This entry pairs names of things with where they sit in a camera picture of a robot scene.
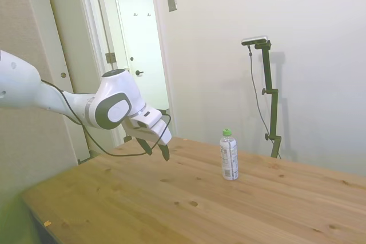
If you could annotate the grey stereo camera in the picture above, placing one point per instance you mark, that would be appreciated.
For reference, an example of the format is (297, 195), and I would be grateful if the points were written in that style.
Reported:
(254, 40)

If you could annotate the metal door latch plate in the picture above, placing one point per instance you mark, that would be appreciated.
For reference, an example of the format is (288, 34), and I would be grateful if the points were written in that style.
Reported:
(110, 57)

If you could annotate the white door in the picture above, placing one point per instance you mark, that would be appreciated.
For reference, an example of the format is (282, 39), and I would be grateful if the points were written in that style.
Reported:
(140, 27)

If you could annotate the clear green-capped water bottle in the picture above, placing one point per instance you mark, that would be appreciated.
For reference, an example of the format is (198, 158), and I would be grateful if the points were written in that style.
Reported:
(228, 155)

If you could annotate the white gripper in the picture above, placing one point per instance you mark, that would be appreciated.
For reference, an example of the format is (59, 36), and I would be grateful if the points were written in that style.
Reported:
(154, 125)

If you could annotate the grey wall panel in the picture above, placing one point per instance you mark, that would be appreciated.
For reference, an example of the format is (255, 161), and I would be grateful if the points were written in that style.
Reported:
(171, 1)

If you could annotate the black camera stand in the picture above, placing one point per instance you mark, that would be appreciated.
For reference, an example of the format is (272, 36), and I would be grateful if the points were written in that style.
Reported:
(267, 67)

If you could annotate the round door knob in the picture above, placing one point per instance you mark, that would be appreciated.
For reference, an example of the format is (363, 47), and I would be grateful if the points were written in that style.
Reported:
(62, 75)

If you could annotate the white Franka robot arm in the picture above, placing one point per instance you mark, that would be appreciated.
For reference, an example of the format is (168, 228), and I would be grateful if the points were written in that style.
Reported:
(23, 84)

